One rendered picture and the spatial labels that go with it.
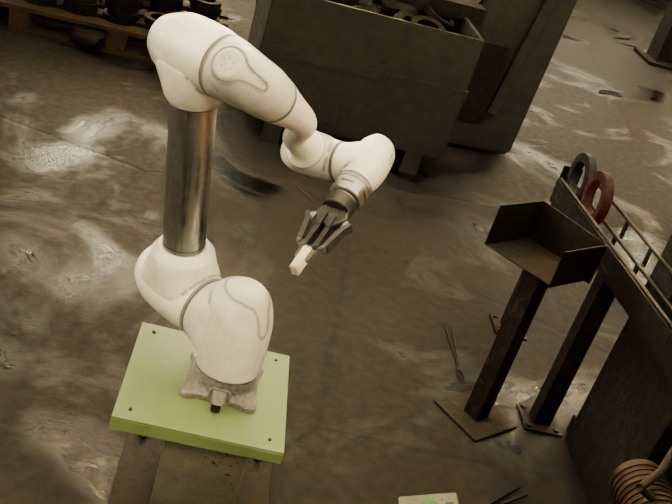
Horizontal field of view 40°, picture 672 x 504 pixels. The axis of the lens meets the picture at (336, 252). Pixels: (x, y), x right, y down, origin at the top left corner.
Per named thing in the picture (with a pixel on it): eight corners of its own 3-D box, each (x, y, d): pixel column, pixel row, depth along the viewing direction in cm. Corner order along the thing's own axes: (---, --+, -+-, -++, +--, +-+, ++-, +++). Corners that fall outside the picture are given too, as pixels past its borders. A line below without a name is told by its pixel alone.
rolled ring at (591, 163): (594, 162, 310) (603, 164, 311) (578, 145, 327) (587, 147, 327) (574, 211, 317) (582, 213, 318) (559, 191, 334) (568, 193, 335)
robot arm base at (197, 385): (174, 406, 206) (179, 386, 203) (191, 352, 226) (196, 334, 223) (252, 426, 208) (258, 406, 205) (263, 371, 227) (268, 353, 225)
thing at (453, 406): (465, 380, 316) (543, 200, 282) (518, 430, 300) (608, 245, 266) (423, 392, 303) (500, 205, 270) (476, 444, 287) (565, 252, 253)
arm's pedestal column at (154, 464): (96, 540, 216) (117, 443, 201) (129, 428, 251) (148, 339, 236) (261, 571, 221) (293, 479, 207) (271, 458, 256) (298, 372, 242)
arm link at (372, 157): (377, 204, 225) (332, 192, 231) (406, 162, 233) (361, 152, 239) (369, 172, 217) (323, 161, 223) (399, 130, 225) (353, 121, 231)
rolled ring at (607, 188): (611, 182, 293) (620, 184, 294) (594, 162, 310) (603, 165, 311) (589, 233, 301) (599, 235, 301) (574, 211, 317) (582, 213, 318)
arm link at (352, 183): (369, 175, 218) (357, 192, 215) (373, 201, 225) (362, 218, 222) (336, 166, 222) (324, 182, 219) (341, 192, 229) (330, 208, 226)
